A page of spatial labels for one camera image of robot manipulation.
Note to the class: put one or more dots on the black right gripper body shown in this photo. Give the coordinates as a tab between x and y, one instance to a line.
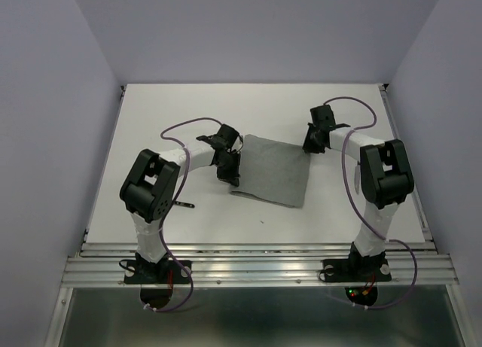
316	128

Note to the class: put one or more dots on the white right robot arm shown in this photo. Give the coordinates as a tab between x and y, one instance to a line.
383	175

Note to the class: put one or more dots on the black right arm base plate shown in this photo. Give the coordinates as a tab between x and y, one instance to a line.
351	272

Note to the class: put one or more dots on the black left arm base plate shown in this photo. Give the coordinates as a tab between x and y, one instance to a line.
166	272

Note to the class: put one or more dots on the black handled knife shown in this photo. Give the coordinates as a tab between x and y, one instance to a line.
357	178

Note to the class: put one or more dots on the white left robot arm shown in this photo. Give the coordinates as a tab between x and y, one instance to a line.
156	179

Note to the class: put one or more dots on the grey cloth napkin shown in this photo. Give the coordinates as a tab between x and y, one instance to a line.
274	172

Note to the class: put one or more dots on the black handled fork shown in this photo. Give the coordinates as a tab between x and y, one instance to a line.
185	204

